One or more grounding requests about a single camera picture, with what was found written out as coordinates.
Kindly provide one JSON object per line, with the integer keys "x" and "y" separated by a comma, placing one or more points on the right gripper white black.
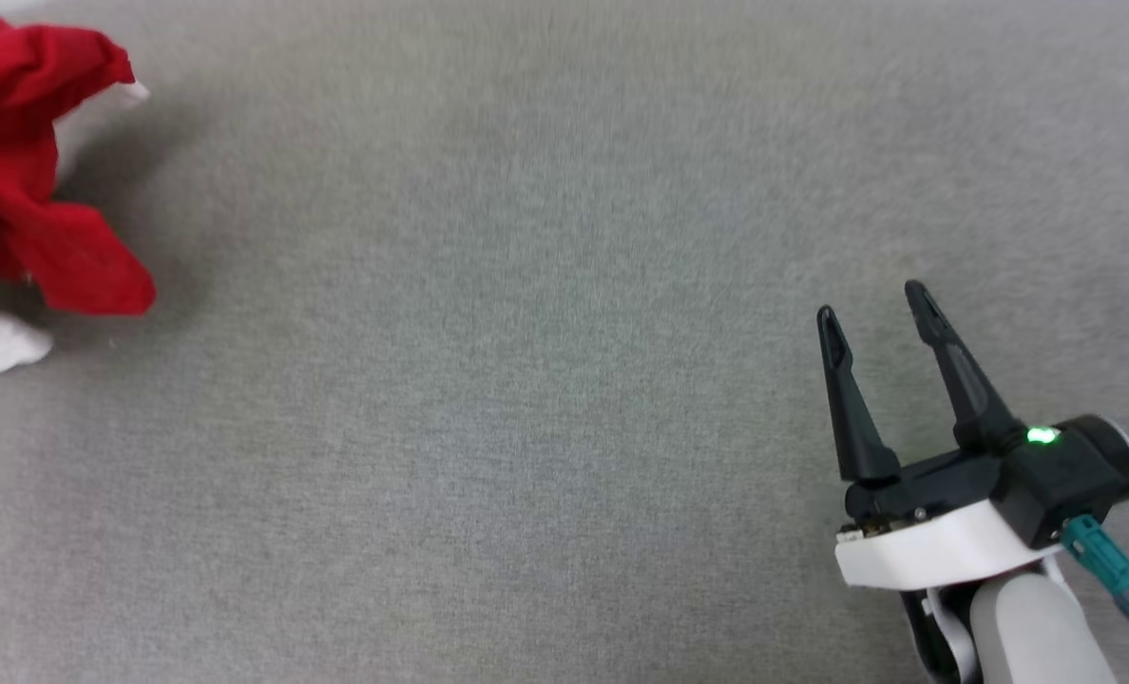
{"x": 935, "y": 546}

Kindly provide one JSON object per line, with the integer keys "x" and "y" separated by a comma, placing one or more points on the red white-sleeved shirt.
{"x": 13, "y": 142}

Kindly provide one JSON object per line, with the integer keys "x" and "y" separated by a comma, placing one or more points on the right arm white grey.
{"x": 1030, "y": 627}

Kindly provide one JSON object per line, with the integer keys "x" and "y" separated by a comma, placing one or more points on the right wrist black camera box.
{"x": 1068, "y": 484}

